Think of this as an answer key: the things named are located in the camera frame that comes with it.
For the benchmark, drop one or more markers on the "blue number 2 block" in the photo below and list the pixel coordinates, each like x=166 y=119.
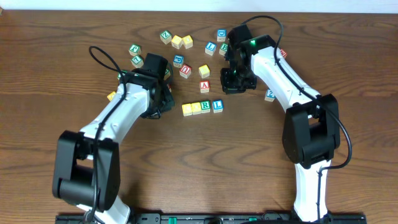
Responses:
x=269 y=96

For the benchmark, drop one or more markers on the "yellow block top right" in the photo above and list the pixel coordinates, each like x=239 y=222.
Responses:
x=187 y=41

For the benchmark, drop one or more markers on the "green letter N block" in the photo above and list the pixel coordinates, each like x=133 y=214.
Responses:
x=167 y=74

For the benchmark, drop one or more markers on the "red letter A block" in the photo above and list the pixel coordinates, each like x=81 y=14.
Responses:
x=204 y=86

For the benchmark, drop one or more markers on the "green letter Z block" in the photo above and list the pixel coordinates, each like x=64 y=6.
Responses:
x=166 y=37

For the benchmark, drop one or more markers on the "yellow letter C block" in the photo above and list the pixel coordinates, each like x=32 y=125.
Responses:
x=187 y=109

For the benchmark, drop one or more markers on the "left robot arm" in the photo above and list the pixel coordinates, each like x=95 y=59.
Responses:
x=87 y=165

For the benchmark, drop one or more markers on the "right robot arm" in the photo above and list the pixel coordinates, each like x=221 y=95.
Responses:
x=310 y=135

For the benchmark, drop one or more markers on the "green letter V block left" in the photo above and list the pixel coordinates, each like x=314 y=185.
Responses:
x=121 y=74

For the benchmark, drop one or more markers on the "yellow block centre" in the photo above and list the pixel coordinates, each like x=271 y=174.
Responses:
x=204 y=71

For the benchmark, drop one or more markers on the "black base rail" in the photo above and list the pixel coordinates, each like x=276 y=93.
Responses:
x=268 y=217

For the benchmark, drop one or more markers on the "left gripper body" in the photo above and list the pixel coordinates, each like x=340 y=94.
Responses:
x=162 y=104

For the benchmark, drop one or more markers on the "green number 7 block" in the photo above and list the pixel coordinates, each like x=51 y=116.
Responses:
x=137 y=61

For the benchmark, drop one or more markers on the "green letter R block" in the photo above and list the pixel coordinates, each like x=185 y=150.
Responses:
x=205 y=106

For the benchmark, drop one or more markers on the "blue letter L block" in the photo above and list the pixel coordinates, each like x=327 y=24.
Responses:
x=210 y=48
x=217 y=106

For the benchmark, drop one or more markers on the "blue letter P block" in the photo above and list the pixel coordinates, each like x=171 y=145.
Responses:
x=178 y=61

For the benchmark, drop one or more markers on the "red letter U block centre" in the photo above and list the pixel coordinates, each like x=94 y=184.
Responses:
x=185 y=71

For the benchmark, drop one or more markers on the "blue letter D block upper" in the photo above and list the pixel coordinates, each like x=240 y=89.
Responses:
x=221 y=35

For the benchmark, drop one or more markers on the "red letter M block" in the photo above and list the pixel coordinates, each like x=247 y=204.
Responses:
x=283 y=53

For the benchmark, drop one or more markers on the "yellow letter O block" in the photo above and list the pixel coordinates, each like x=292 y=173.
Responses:
x=196 y=108

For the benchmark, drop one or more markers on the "yellow block far left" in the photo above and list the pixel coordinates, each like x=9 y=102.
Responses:
x=111 y=96

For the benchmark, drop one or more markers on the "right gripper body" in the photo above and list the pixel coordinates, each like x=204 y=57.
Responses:
x=236 y=83

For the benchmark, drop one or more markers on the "yellow block top left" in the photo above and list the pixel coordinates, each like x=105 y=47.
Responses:
x=177 y=42

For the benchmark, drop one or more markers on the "green letter B block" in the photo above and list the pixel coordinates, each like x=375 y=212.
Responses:
x=223 y=49

